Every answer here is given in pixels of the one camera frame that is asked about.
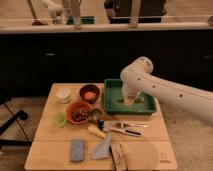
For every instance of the black chair base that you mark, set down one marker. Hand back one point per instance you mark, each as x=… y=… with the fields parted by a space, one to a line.
x=9 y=128

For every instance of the small metal cup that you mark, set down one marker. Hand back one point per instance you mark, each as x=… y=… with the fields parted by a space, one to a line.
x=96 y=114

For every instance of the orange bowl with beans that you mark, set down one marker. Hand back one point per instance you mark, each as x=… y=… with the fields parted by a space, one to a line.
x=78 y=112

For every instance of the person in dark clothes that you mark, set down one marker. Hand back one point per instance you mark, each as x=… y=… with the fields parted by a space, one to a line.
x=141 y=11

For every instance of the blue sponge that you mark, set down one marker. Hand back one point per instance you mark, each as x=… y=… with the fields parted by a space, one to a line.
x=77 y=150

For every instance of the dark red bowl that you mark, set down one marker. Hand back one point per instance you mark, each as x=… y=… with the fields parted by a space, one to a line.
x=89 y=93

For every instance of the green plastic tray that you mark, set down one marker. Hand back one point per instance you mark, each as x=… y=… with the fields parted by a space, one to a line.
x=113 y=92

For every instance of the light green cup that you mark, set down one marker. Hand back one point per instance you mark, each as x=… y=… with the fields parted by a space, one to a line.
x=59 y=119

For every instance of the green pepper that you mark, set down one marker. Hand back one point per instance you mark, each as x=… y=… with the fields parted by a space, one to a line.
x=137 y=100

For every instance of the silver fork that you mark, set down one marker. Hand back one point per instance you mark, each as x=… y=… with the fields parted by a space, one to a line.
x=124 y=125

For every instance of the green box on counter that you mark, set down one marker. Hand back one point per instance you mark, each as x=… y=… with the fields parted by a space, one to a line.
x=84 y=20

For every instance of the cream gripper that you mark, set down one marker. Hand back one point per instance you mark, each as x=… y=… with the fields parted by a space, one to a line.
x=129 y=100

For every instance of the white cup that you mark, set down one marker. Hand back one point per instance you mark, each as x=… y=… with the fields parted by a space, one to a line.
x=63 y=94

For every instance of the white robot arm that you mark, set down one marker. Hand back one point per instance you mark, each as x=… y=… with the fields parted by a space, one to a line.
x=136 y=78

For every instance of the wooden block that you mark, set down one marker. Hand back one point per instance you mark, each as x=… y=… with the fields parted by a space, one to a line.
x=118 y=157

